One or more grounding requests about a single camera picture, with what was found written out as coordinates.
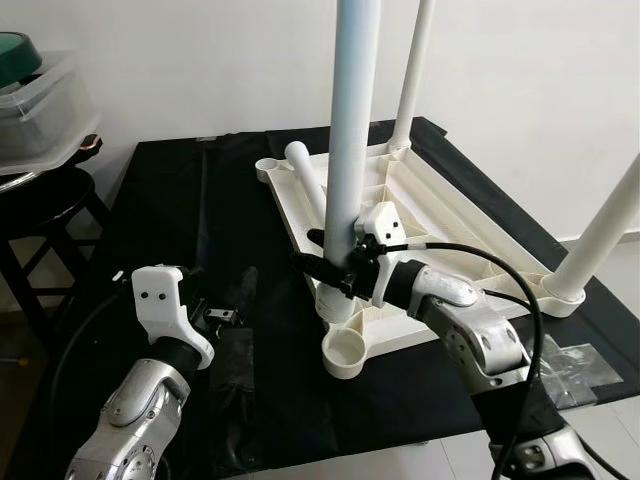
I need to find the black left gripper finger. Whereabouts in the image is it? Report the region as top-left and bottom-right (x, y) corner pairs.
(228, 268), (259, 319)

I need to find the white plastic table leg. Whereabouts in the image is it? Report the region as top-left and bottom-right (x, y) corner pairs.
(390, 0), (438, 151)
(285, 142), (331, 226)
(545, 160), (640, 306)
(320, 0), (386, 326)

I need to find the white plastic table top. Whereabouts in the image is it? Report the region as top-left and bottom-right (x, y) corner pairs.
(255, 140), (586, 379)

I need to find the black tablecloth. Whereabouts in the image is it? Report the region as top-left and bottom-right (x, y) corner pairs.
(0, 117), (640, 480)

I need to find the black stool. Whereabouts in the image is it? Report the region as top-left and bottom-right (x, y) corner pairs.
(0, 165), (111, 336)

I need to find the black wok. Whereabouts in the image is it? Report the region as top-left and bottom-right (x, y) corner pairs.
(0, 135), (106, 196)

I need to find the clear plastic storage box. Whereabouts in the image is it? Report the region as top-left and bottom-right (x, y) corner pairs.
(0, 50), (101, 191)

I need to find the dark green lid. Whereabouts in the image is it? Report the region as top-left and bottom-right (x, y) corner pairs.
(0, 32), (43, 86)

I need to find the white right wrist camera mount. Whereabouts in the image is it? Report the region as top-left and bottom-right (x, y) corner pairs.
(352, 200), (406, 306)

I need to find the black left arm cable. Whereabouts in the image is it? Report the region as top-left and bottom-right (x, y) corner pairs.
(40, 285), (141, 471)

